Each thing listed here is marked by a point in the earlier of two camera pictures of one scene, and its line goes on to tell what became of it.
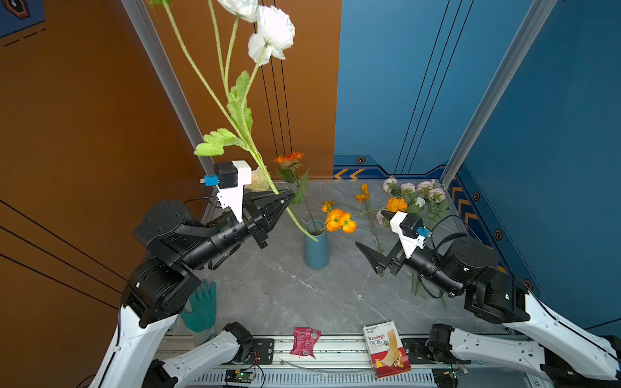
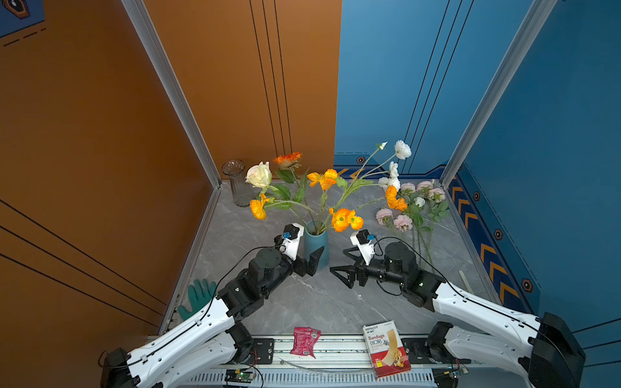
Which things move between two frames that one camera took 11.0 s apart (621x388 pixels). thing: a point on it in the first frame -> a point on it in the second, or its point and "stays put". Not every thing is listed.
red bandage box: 387,355 stays put
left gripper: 264,203 -> 310,267
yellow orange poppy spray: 338,219 -> 341,218
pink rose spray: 425,195 stays put
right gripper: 379,262 -> 361,269
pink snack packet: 305,339 stays put
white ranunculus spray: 302,224 -> 403,150
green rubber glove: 204,303 stays put
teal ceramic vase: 316,252 stays put
